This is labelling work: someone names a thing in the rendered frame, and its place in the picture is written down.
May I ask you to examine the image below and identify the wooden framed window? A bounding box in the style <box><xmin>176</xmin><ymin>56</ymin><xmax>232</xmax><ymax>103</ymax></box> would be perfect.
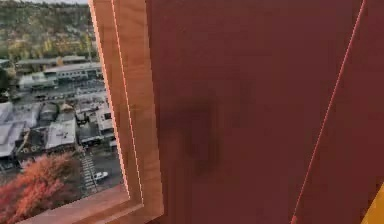
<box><xmin>0</xmin><ymin>0</ymin><xmax>165</xmax><ymax>224</ymax></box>

